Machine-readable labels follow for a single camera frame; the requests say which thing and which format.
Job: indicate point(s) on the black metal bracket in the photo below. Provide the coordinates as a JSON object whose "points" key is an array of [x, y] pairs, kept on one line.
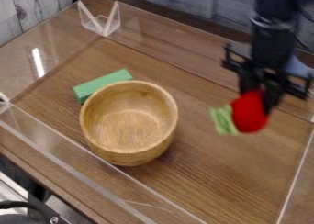
{"points": [[42, 213]]}

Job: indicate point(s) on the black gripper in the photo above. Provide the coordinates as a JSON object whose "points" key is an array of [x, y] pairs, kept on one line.
{"points": [[265, 63]]}

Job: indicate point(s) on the red plush strawberry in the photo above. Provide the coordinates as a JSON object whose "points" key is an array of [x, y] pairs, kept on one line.
{"points": [[243, 116]]}

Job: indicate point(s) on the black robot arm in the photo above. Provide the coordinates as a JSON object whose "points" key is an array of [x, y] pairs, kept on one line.
{"points": [[284, 11]]}

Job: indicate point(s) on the clear acrylic enclosure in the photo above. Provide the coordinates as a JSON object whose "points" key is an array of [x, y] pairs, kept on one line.
{"points": [[212, 179]]}

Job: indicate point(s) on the wooden bowl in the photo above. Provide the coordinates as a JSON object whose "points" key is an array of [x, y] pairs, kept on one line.
{"points": [[129, 120]]}

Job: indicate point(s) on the green foam block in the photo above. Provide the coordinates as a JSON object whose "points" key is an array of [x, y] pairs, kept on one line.
{"points": [[84, 90]]}

